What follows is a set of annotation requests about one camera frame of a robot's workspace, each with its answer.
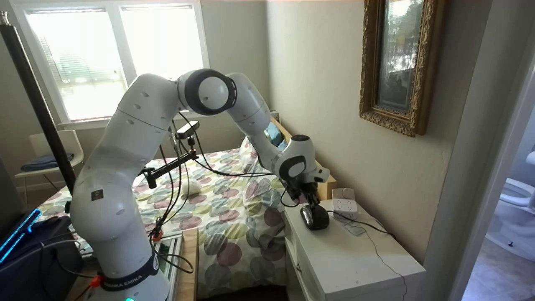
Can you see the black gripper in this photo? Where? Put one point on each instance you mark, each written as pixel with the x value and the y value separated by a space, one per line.
pixel 304 190

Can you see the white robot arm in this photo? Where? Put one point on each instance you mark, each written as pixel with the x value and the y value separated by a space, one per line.
pixel 128 185

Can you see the black round button device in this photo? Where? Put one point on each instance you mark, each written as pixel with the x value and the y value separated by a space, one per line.
pixel 317 220

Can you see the small white round object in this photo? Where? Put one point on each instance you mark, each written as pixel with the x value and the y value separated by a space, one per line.
pixel 193 190

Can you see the wooden headboard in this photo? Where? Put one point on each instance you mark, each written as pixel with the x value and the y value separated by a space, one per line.
pixel 327 185

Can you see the white tissue box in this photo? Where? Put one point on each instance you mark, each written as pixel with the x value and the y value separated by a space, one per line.
pixel 344 193

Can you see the white cube device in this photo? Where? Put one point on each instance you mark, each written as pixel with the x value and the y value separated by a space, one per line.
pixel 346 206

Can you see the floral pillow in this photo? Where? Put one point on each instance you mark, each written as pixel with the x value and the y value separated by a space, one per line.
pixel 262 195

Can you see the white nightstand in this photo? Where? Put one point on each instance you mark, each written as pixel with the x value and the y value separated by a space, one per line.
pixel 352 257

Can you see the blue pillow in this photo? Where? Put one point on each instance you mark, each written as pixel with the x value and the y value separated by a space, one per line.
pixel 275 135

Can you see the bed with floral quilt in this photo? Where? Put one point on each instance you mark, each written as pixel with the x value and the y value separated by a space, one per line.
pixel 185 173

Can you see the wooden base board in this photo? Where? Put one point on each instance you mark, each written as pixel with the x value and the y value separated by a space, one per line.
pixel 190 268

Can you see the gold framed painting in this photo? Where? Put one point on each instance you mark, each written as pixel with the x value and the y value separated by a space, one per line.
pixel 402 61

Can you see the white toilet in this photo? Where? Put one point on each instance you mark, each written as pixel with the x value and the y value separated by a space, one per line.
pixel 519 211

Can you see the white framed window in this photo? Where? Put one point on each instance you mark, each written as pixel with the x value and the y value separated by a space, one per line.
pixel 111 56

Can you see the white chair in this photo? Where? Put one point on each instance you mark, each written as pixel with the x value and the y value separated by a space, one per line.
pixel 48 160

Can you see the black pole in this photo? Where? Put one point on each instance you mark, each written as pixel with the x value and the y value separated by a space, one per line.
pixel 40 106

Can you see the dark blue-lit equipment case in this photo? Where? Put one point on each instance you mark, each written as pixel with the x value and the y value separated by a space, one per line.
pixel 28 262

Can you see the black external camera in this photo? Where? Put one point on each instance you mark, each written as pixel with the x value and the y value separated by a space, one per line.
pixel 188 130

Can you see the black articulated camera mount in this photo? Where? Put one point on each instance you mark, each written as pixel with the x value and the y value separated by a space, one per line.
pixel 168 166

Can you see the white door frame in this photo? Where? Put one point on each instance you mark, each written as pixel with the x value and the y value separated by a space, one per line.
pixel 474 168

